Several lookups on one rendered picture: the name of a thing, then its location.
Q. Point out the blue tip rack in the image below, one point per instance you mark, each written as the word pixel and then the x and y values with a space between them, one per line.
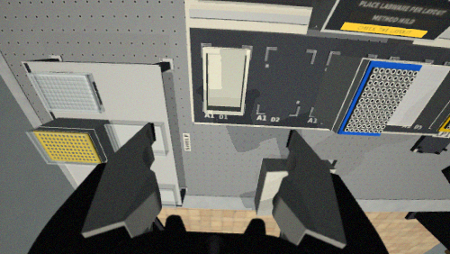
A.
pixel 358 96

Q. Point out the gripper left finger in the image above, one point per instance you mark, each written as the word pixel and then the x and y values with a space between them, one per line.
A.
pixel 118 200

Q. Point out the grey flat shelf table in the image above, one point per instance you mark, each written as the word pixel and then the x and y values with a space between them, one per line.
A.
pixel 129 92

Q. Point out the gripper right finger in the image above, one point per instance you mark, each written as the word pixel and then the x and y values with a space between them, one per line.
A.
pixel 315 210

